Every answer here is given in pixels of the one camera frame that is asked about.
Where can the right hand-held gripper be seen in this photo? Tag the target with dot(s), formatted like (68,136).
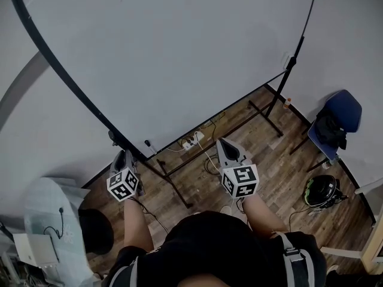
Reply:
(242,181)

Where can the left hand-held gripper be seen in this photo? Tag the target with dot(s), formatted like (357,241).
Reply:
(122,184)

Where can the white board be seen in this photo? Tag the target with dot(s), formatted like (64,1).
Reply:
(164,55)

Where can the person's right forearm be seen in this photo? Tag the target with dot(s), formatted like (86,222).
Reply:
(261,215)

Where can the person's left forearm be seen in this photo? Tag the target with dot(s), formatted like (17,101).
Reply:
(136,226)

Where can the black marker pen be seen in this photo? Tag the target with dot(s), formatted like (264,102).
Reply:
(150,146)

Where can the white power strip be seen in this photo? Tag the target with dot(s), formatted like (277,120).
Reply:
(193,139)

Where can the person's white shoe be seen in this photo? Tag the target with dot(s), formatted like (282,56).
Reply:
(226,210)

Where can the orange capped small bottle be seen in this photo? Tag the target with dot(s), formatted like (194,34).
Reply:
(287,103)

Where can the black round stool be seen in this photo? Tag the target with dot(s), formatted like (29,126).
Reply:
(95,232)

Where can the black helmet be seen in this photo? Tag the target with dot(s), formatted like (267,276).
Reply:
(321,191)

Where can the person's black shirt torso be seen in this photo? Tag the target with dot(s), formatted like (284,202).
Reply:
(215,250)

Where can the clear plastic bottle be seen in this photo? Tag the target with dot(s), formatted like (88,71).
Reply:
(330,161)

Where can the black clothing bundle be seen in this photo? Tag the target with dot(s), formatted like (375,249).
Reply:
(330,130)

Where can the blue chair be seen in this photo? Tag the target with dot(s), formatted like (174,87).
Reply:
(344,106)

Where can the white flat box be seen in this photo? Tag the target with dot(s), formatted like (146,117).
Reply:
(34,250)

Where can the light wooden desk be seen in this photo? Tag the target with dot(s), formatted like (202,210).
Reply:
(374,250)

